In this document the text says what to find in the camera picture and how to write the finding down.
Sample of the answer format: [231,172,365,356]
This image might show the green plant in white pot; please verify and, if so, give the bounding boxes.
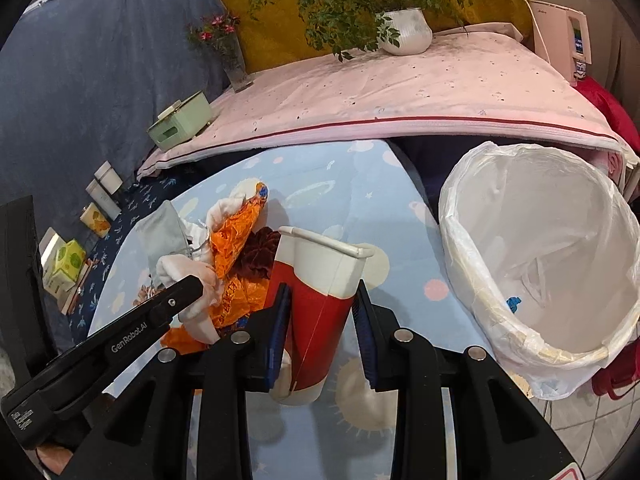
[248,0,481,63]

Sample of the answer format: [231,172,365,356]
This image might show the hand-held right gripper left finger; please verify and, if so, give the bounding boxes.
[75,282,294,480]

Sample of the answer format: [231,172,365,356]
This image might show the blue-grey backdrop cloth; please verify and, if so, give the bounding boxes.
[0,0,241,241]

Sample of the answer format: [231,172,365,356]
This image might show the dark red scrunchie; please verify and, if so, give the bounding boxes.
[240,227,282,281]

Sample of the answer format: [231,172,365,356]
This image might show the black flat panel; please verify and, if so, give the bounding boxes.
[0,197,57,386]

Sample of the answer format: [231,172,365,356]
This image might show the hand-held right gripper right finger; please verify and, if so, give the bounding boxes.
[351,282,576,480]

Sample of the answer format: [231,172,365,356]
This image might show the red garment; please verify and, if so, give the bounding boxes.
[575,77,640,153]

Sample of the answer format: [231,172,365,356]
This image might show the white tissue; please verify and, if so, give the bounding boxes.
[155,180,261,343]

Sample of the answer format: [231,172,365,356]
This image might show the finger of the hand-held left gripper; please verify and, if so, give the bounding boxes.
[47,275,204,401]

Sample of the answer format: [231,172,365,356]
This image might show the pink quilt with red piping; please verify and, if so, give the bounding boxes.
[136,22,638,178]

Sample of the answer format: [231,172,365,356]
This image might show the mint green box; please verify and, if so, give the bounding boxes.
[146,91,217,152]

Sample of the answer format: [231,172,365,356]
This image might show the orange snack wrapper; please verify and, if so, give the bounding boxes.
[161,182,281,351]

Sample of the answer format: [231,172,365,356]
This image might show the pink appliance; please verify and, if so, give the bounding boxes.
[529,0,593,86]

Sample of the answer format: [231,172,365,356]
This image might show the grey translucent plastic bag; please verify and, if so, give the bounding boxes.
[132,200,192,281]

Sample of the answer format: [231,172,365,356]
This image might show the tall white bottle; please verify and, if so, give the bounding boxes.
[85,180,121,221]

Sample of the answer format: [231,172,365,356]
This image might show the glass vase with pink flowers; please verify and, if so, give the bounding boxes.
[186,12,251,93]

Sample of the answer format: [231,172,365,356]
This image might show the light blue printed tablecloth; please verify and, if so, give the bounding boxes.
[87,139,531,480]

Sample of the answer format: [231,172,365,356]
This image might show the green tissue box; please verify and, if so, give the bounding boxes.
[42,239,87,297]

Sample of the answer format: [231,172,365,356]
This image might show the brown wooden board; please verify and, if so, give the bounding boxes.
[57,260,101,316]

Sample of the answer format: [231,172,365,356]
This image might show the yellow floral tin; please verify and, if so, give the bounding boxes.
[80,203,112,239]

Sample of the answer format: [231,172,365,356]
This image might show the red and white paper cup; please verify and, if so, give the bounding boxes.
[270,226,376,406]

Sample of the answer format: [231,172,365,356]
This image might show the mustard yellow cloth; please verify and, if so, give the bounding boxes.
[195,0,531,73]

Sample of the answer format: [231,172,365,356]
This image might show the white plastic bag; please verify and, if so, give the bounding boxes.
[439,141,640,401]

